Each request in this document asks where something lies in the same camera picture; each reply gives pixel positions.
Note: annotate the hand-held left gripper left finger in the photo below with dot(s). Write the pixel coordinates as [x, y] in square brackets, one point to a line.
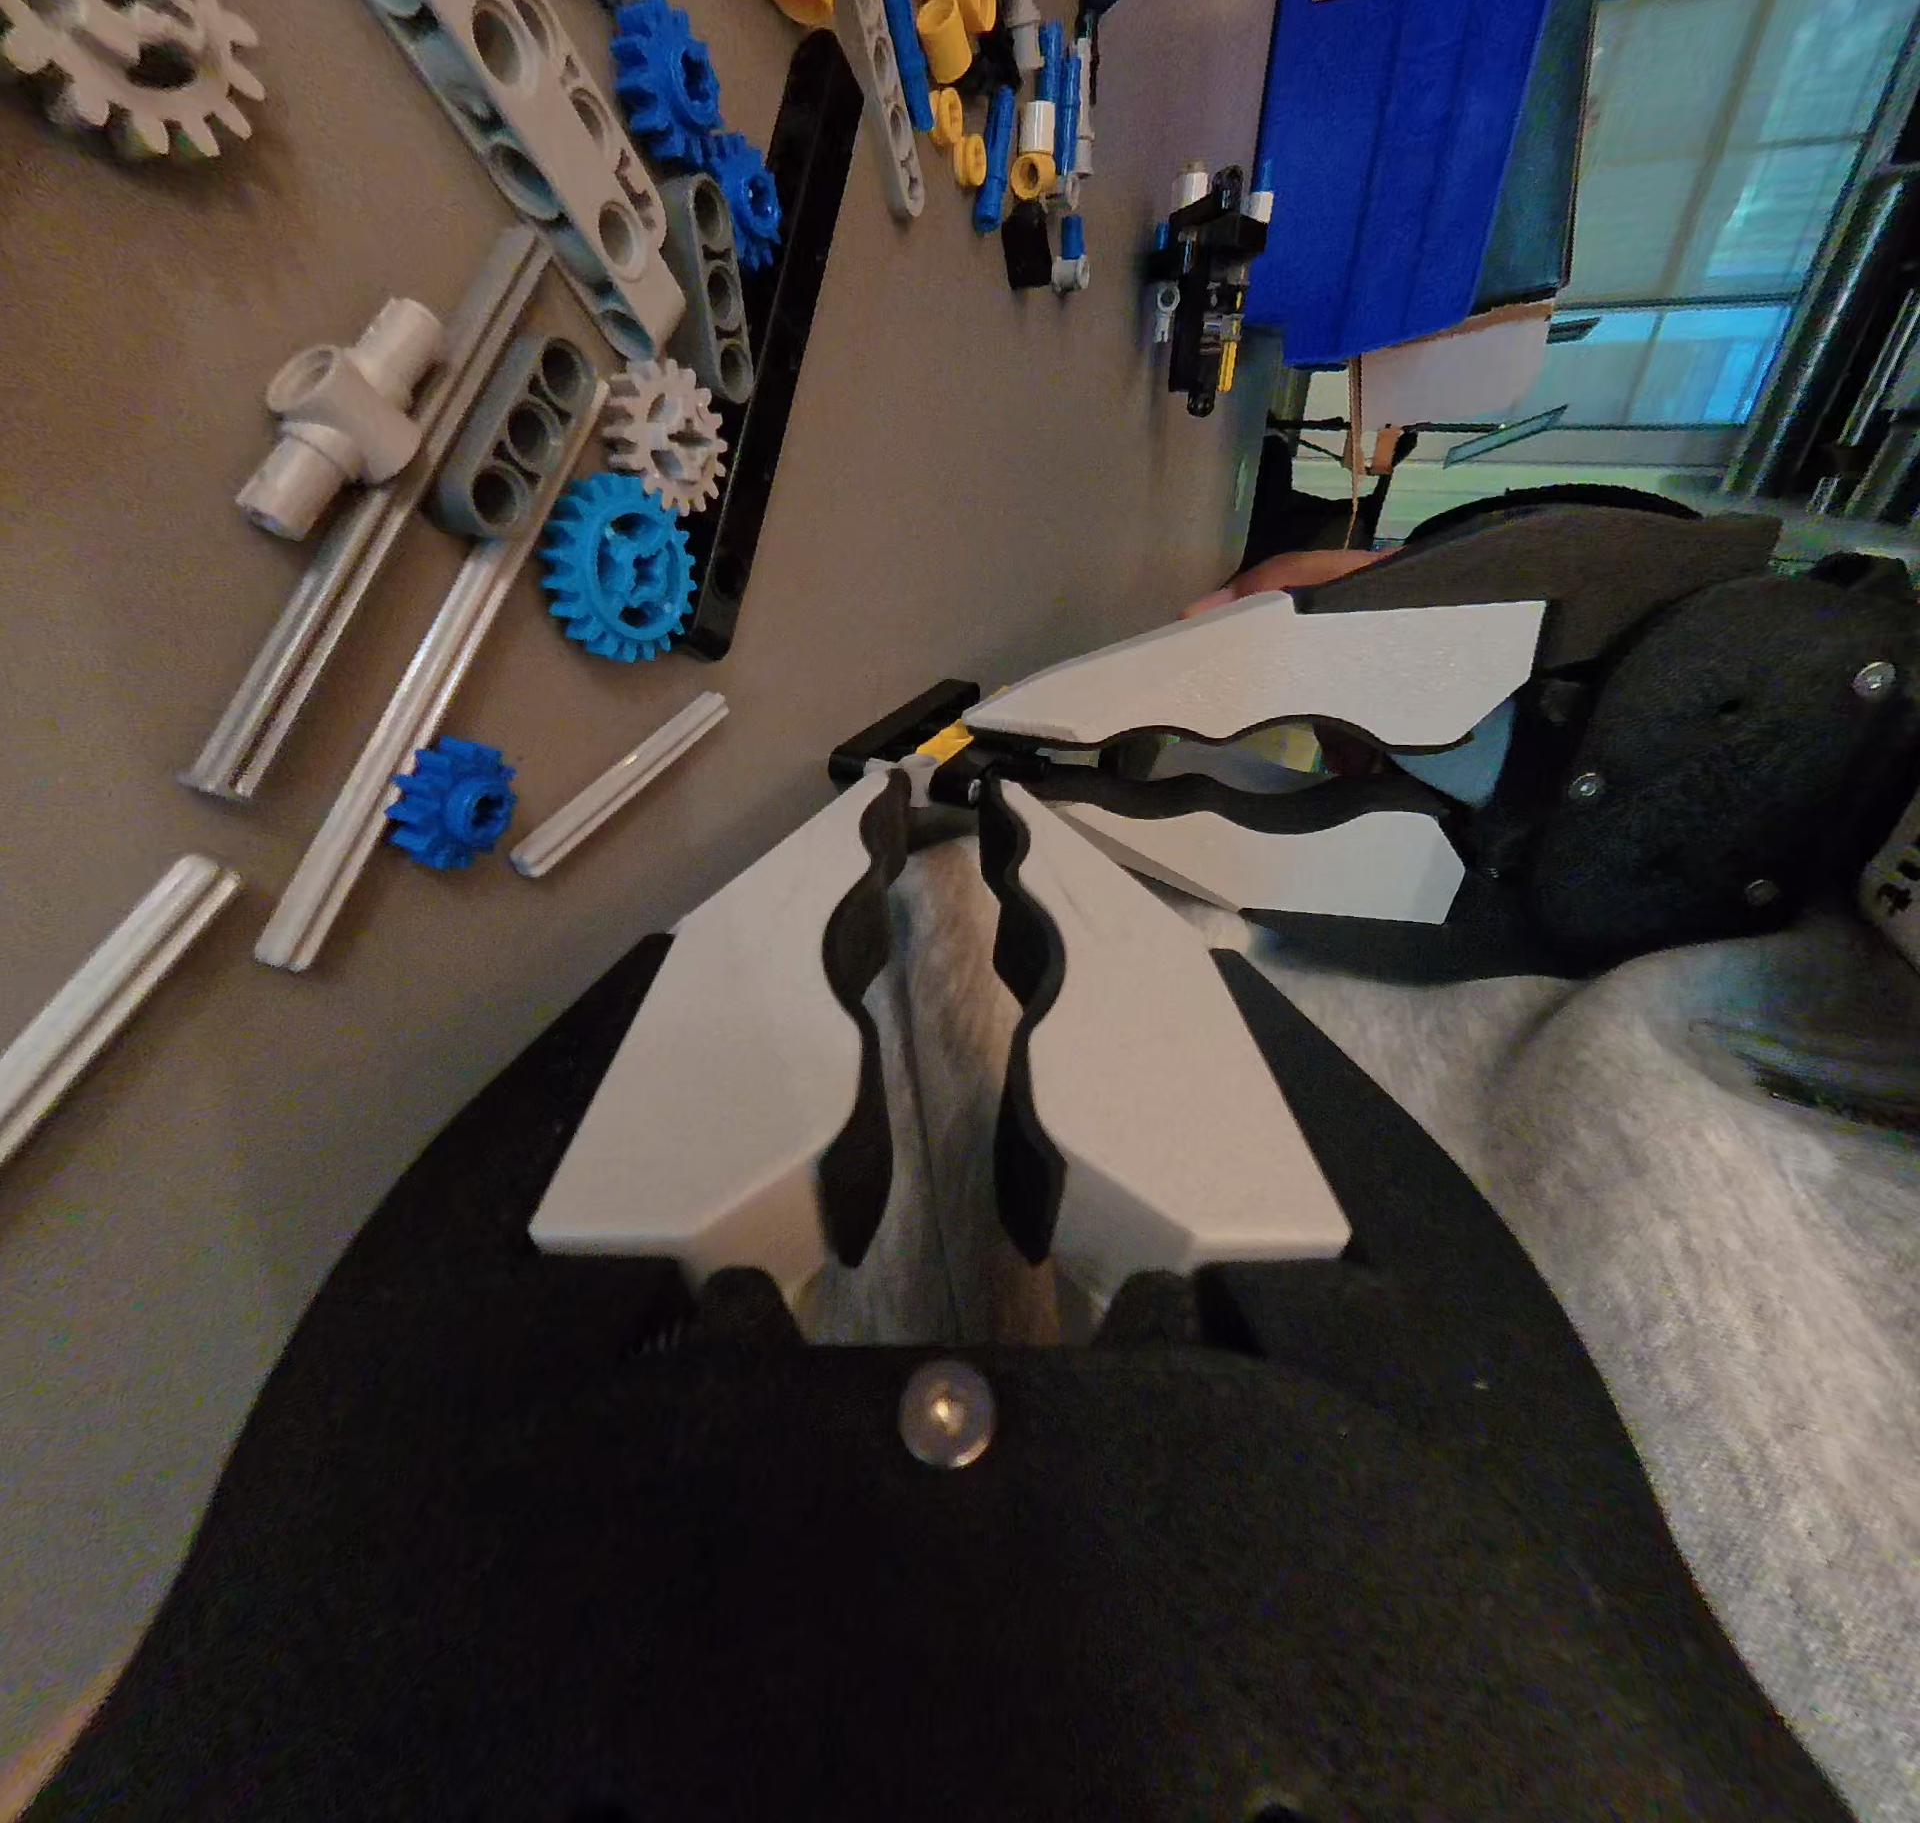
[705, 1088]

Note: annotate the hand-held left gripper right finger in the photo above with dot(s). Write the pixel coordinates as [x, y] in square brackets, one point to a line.
[1185, 1104]

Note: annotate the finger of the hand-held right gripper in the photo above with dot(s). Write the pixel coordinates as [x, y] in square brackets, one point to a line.
[1290, 863]
[1305, 660]

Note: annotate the small black yellow lego assembly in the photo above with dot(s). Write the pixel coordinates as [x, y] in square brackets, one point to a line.
[901, 735]

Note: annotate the short grey lego axle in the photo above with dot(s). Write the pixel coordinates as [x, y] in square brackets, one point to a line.
[616, 788]

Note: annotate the black lego assembly with pins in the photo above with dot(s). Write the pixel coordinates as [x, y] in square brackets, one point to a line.
[1206, 309]

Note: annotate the small blue lego gear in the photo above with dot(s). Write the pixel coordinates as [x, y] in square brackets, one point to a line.
[427, 819]

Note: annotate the large blue lego gear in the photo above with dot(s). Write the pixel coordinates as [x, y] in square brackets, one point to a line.
[577, 563]

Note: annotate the pile of small lego pins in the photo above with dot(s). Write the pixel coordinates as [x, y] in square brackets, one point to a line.
[993, 158]

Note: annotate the thin grey lego beam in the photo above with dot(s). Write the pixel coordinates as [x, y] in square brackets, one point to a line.
[895, 158]

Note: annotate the grey three-hole lego beam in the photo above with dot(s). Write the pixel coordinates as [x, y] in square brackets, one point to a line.
[506, 461]
[712, 248]

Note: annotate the small grey lego gear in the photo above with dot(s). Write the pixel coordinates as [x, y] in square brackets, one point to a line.
[640, 421]

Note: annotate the long black lego beam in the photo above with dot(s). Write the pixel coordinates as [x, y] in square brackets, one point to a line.
[802, 203]

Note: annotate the grey lego axle connector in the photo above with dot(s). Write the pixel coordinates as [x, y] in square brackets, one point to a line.
[360, 404]

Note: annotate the long grey lego beam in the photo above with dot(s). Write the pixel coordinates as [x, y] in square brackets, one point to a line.
[528, 79]

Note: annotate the large grey lego gear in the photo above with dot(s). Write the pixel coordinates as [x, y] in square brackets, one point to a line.
[60, 68]

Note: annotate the cardboard box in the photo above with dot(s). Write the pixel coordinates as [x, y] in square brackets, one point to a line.
[1446, 368]

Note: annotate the person's grey sweatshirt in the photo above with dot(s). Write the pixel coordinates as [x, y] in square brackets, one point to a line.
[1725, 1254]

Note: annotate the blue plastic bin with tag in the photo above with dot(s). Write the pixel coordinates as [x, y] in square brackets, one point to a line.
[1395, 158]

